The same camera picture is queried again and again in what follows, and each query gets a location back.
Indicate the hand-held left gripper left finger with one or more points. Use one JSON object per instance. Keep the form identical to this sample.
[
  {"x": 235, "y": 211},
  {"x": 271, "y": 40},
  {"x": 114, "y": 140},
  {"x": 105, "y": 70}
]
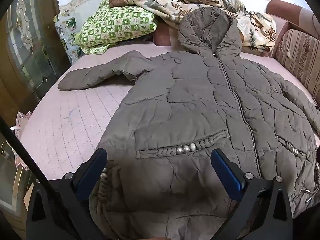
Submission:
[{"x": 91, "y": 172}]

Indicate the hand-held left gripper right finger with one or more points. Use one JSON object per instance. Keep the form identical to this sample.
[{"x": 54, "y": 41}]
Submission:
[{"x": 226, "y": 173}]

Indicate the grey-brown quilted hooded jacket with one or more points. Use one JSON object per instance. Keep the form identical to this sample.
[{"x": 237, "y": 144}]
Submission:
[{"x": 187, "y": 100}]

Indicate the pink quilted mattress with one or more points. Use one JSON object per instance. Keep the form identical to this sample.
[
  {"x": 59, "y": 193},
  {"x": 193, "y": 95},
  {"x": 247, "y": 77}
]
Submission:
[{"x": 70, "y": 120}]

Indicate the pink and white paper bag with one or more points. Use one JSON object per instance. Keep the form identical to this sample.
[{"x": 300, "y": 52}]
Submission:
[{"x": 21, "y": 122}]

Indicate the striped brown cushion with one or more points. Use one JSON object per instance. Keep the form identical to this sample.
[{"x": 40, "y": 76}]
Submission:
[{"x": 300, "y": 55}]

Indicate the wooden door with glass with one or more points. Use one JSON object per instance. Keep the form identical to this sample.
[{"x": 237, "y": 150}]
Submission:
[{"x": 37, "y": 42}]

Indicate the green checked pillow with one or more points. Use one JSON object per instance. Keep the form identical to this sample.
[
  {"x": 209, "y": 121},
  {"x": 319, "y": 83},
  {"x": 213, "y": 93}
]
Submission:
[{"x": 112, "y": 25}]

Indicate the floral plastic bag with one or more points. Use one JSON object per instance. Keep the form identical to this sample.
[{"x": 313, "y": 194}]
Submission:
[{"x": 67, "y": 25}]

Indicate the reddish brown pillow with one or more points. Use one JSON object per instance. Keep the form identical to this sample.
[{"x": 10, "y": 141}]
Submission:
[{"x": 162, "y": 36}]

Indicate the pink sofa armrest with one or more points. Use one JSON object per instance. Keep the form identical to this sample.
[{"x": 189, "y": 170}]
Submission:
[{"x": 280, "y": 7}]

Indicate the leaf print blanket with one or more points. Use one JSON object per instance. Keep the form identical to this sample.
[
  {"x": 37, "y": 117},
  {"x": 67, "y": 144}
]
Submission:
[{"x": 162, "y": 7}]

